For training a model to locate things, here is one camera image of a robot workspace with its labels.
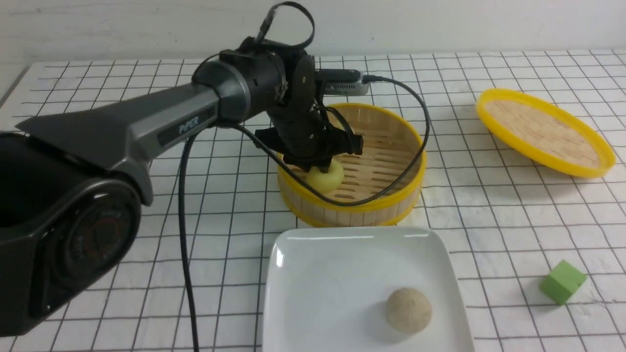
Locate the green foam cube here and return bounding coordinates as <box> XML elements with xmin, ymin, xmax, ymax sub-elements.
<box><xmin>538</xmin><ymin>260</ymin><xmax>587</xmax><ymax>306</ymax></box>

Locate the yellow rimmed bamboo steamer lid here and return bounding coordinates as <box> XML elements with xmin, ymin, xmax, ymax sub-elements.
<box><xmin>475</xmin><ymin>88</ymin><xmax>616</xmax><ymax>178</ymax></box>

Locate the yellow rimmed bamboo steamer basket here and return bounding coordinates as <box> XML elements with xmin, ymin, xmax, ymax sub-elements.
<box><xmin>277</xmin><ymin>103</ymin><xmax>427</xmax><ymax>227</ymax></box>

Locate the beige steamed bun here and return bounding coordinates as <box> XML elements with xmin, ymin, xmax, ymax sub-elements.
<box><xmin>385</xmin><ymin>287</ymin><xmax>432</xmax><ymax>335</ymax></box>

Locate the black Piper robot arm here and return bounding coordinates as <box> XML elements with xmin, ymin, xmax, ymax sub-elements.
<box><xmin>0</xmin><ymin>46</ymin><xmax>368</xmax><ymax>337</ymax></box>

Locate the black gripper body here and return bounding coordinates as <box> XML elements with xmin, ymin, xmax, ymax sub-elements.
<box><xmin>255</xmin><ymin>54</ymin><xmax>363</xmax><ymax>164</ymax></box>

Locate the white square ceramic plate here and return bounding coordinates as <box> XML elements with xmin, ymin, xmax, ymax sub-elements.
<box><xmin>262</xmin><ymin>226</ymin><xmax>476</xmax><ymax>352</ymax></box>

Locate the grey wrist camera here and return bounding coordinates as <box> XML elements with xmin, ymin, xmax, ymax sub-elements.
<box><xmin>315</xmin><ymin>69</ymin><xmax>370</xmax><ymax>96</ymax></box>

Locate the yellow steamed bun front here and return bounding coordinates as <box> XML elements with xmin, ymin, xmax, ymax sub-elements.
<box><xmin>305</xmin><ymin>158</ymin><xmax>344</xmax><ymax>194</ymax></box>

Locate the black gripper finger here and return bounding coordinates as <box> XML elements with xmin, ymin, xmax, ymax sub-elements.
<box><xmin>285</xmin><ymin>159</ymin><xmax>316</xmax><ymax>173</ymax></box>
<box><xmin>329</xmin><ymin>154</ymin><xmax>344</xmax><ymax>173</ymax></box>

